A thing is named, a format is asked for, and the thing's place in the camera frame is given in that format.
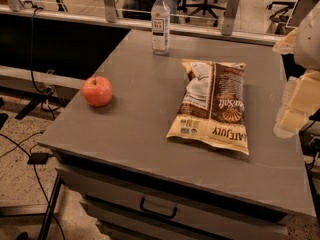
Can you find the black power adapter on floor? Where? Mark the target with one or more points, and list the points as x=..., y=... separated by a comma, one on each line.
x=38, y=158

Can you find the red apple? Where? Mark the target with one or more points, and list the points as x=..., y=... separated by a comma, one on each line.
x=97, y=91

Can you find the clear plastic water bottle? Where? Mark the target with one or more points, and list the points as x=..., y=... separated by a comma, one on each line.
x=160, y=24

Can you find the brown chip bag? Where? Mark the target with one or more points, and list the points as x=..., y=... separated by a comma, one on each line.
x=212, y=110

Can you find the grey drawer with black handle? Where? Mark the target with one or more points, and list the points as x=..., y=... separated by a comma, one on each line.
x=128, y=211

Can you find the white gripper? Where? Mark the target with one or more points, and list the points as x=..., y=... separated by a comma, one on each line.
x=308, y=43

